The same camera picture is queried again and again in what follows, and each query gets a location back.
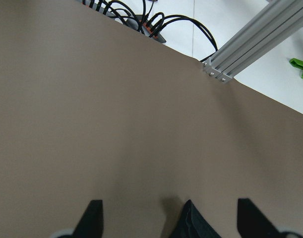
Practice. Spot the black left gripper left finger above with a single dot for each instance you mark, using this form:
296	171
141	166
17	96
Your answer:
91	223

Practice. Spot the green plastic clamp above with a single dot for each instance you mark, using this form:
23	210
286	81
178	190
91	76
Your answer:
297	63

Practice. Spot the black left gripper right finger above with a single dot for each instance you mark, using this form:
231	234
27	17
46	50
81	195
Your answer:
252	223

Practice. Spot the aluminium frame post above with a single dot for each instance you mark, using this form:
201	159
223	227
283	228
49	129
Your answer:
272	25

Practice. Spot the black printed t-shirt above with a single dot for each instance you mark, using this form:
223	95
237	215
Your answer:
191	224

